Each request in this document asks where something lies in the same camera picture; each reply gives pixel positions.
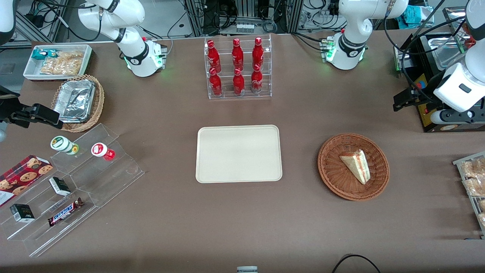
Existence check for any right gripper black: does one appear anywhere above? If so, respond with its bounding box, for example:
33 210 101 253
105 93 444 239
0 86 64 130

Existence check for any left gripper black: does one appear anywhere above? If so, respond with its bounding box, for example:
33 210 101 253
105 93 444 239
393 85 437 112

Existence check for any triangular sandwich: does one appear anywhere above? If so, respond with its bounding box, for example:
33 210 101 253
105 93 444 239
339 149 370 185

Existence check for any aluminium foil tray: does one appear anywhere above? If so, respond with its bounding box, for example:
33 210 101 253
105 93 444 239
53 79 96 123

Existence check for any oval tan wicker basket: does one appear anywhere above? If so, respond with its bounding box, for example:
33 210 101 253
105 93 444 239
51 74 105 133

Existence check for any grey bread rack tray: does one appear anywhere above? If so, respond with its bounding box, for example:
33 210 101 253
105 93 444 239
453 152 485 239

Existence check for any round brown wicker basket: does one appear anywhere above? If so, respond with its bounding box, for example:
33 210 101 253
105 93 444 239
318 133 390 201

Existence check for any beige plastic serving tray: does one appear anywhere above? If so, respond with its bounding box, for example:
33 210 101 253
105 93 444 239
196 125 283 184

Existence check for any green lid yoghurt cup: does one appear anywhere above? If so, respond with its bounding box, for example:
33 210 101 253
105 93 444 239
50 136 79 156

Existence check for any black countertop food warmer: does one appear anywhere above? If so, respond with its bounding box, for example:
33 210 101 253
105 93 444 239
394 6 485 133

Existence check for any white rectangular snack bin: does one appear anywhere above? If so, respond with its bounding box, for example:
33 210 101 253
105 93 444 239
23 44 93 82

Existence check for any clear bag of crackers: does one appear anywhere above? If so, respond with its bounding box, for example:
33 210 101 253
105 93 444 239
40 57 83 75
56 51 84 61

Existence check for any steel food pan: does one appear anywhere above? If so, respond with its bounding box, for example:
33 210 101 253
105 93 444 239
421 36 467 71

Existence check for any red chocolate chip cookie box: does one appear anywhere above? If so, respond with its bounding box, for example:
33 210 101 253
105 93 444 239
0 155 53 207

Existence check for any teal snack packet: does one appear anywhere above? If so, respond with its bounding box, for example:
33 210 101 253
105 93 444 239
31 49 57 60

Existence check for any red lid yoghurt cup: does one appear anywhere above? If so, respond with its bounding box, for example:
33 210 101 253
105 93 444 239
91 143 116 161

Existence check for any small black chocolate box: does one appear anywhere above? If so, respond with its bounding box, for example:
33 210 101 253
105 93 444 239
10 204 35 223
48 177 72 196

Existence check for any teal plastic bag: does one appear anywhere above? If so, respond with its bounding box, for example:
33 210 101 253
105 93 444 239
402 6 434 29

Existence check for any clear acrylic step stand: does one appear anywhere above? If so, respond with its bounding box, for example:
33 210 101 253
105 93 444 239
50 123 145 208
0 167 100 258

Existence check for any Snickers chocolate bar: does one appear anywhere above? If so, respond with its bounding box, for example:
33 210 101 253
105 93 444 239
48 198 84 227

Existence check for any red cola bottle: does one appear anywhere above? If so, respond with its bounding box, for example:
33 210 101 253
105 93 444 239
252 37 264 69
233 68 245 95
232 38 244 71
209 68 223 96
251 64 263 94
207 40 222 73

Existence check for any clear acrylic bottle rack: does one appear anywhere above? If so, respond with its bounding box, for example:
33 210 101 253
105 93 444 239
204 34 272 100

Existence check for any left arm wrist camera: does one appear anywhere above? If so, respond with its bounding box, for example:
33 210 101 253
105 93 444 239
430 109 485 126

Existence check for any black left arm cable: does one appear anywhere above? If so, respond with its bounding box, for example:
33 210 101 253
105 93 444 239
384 0 485 108

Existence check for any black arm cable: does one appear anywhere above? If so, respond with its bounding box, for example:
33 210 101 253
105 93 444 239
34 0 103 42
384 0 485 108

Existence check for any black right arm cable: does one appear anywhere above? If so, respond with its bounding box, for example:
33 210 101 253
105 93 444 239
34 0 103 42

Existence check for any black table cable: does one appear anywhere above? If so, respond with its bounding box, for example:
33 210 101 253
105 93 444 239
332 254 381 273

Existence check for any aluminium frame rack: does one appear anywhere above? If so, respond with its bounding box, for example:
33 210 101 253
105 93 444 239
184 0 304 36

